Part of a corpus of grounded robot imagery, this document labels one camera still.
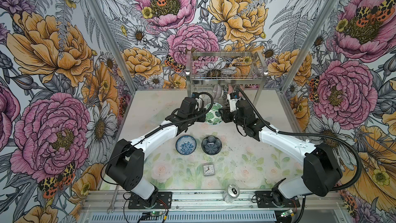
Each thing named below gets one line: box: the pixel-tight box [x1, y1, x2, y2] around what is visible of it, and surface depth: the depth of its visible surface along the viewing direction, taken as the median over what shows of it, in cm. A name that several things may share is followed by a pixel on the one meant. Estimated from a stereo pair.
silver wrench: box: [106, 184, 120, 215], surface depth 75 cm
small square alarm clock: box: [203, 162, 216, 177], surface depth 83 cm
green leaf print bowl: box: [204, 102, 224, 126], surface depth 89 cm
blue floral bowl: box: [175, 134, 197, 156], surface depth 93 cm
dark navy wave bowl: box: [201, 135, 223, 156], surface depth 91 cm
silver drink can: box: [222, 183, 241, 204], surface depth 66 cm
